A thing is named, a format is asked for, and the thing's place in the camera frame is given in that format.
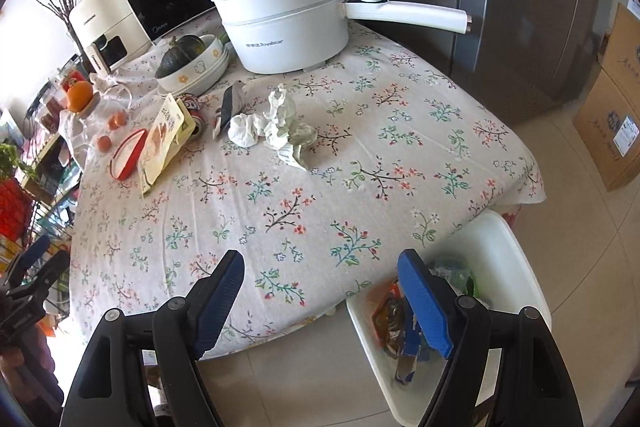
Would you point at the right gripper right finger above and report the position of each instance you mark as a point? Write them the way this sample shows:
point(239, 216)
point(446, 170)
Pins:
point(533, 387)

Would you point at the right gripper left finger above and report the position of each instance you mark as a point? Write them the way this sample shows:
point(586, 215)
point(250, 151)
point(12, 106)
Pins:
point(110, 389)

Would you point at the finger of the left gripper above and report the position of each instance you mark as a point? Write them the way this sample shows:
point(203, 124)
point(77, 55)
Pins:
point(18, 267)

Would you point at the blue cardboard milk box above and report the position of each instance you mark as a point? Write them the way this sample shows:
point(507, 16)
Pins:
point(413, 348)

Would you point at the yellow snack bag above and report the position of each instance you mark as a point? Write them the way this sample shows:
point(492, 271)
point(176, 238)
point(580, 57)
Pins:
point(388, 320)

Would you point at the white plastic trash bin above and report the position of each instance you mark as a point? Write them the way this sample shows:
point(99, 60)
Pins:
point(505, 281)

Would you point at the green snack wrapper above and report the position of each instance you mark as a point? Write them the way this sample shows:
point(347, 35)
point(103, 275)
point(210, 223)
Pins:
point(457, 274)

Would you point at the red rimmed lid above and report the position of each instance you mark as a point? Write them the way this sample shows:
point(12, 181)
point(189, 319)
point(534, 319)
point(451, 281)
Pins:
point(126, 156)

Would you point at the clear jar with tomatoes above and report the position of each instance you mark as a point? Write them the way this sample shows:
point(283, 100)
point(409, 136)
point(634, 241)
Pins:
point(105, 114)

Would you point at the large orange fruit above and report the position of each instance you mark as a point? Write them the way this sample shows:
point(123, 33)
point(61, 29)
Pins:
point(79, 95)

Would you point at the yellow paper snack pouch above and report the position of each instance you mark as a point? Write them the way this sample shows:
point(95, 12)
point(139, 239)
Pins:
point(171, 129)

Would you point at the red cartoon drink can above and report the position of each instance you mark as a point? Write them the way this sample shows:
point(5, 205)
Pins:
point(193, 106)

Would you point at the cream small appliance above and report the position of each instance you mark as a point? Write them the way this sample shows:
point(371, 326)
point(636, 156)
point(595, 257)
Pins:
point(109, 32)

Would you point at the white floral bowl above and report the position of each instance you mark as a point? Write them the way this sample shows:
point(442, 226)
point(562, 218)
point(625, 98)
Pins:
point(201, 74)

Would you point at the crumpled white tissue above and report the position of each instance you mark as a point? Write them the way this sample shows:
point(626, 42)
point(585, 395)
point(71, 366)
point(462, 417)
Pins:
point(245, 130)

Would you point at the bare twig decoration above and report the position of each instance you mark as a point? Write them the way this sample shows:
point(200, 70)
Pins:
point(60, 6)

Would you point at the torn black white wrapper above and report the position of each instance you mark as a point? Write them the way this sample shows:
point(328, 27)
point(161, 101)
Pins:
point(232, 104)

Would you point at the dark green pumpkin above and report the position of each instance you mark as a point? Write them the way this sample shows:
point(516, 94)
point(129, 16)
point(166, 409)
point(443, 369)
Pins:
point(181, 52)

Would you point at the floral tablecloth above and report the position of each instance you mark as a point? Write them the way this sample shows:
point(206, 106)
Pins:
point(404, 158)

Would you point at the lower cardboard box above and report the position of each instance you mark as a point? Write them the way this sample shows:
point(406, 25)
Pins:
point(609, 127)

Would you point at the crumpled pale green paper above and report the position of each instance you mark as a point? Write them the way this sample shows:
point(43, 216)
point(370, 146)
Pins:
point(284, 132)

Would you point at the upper cardboard box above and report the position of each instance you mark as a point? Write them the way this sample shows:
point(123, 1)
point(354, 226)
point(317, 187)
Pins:
point(621, 57)

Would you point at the white electric cooking pot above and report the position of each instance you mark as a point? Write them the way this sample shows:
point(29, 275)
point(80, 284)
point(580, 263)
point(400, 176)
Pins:
point(277, 36)

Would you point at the wire storage rack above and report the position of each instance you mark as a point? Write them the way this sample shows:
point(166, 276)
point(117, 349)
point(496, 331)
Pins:
point(39, 203)

